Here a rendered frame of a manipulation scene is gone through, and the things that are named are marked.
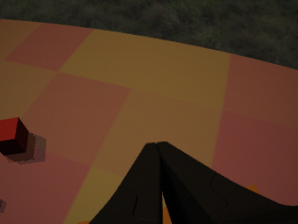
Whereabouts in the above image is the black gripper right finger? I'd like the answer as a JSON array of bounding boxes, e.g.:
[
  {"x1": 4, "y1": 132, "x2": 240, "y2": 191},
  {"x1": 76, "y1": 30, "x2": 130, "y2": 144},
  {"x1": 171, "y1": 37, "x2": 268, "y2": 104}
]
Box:
[{"x1": 157, "y1": 141, "x2": 298, "y2": 224}]

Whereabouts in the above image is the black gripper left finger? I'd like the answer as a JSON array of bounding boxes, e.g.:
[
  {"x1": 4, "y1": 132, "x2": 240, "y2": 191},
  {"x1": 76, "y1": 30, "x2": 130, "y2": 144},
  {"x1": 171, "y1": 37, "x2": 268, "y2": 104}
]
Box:
[{"x1": 88, "y1": 143, "x2": 162, "y2": 224}]

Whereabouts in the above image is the brown flat board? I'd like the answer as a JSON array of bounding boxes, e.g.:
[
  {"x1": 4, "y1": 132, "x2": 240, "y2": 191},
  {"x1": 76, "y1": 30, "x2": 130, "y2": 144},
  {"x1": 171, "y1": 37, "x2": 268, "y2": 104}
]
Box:
[{"x1": 77, "y1": 184, "x2": 259, "y2": 224}]

